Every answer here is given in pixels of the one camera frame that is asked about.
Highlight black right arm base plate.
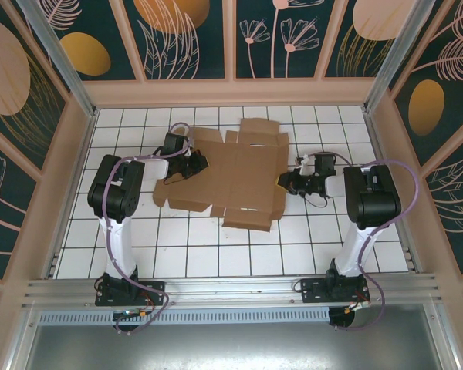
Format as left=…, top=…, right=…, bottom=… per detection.
left=299, top=277, right=371, bottom=305

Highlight thin black left gripper cable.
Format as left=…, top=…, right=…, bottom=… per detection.
left=162, top=172, right=192, bottom=187

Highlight brown cardboard paper box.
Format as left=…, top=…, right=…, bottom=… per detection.
left=151, top=117, right=290, bottom=234

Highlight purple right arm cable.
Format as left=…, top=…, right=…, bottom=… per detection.
left=301, top=152, right=418, bottom=332

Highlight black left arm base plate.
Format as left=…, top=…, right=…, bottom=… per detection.
left=95, top=280, right=167, bottom=308

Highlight grey metal sheet panel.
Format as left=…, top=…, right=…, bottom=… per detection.
left=5, top=302, right=462, bottom=370

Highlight grey slotted cable duct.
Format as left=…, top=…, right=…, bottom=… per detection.
left=38, top=307, right=332, bottom=325

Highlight aluminium mounting rail beam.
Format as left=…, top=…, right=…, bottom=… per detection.
left=21, top=272, right=445, bottom=309

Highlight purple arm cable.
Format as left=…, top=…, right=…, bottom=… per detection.
left=301, top=152, right=418, bottom=332
left=104, top=122, right=197, bottom=337

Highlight aluminium frame post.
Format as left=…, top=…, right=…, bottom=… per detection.
left=361, top=0, right=437, bottom=113
left=15, top=0, right=100, bottom=119

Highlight red and yellow power wires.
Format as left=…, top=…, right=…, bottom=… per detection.
left=345, top=288, right=372, bottom=313
left=113, top=296, right=157, bottom=321

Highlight aluminium table side rail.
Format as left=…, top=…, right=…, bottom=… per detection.
left=361, top=109, right=424, bottom=277
left=44, top=109, right=100, bottom=279

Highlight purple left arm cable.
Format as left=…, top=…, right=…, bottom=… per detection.
left=104, top=122, right=197, bottom=337

